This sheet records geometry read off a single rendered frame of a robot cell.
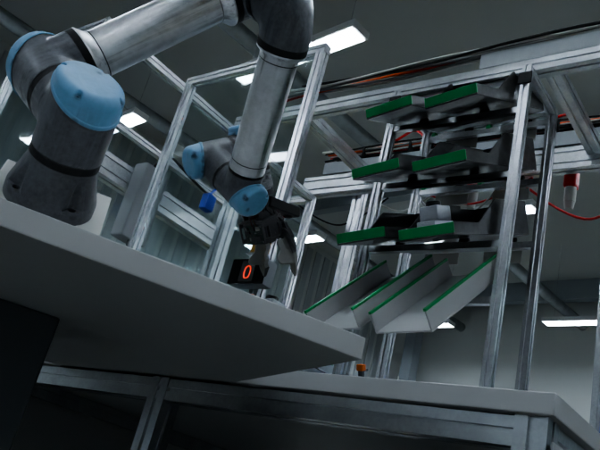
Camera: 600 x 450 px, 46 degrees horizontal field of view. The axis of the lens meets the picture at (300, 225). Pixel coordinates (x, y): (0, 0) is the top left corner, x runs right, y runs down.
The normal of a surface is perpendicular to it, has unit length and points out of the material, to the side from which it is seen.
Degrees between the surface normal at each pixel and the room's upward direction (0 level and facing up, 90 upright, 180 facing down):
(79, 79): 53
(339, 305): 90
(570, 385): 90
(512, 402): 90
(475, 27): 180
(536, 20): 180
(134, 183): 90
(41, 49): 74
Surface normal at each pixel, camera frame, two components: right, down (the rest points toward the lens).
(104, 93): 0.51, -0.73
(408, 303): 0.68, -0.14
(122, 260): 0.45, -0.25
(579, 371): -0.66, -0.44
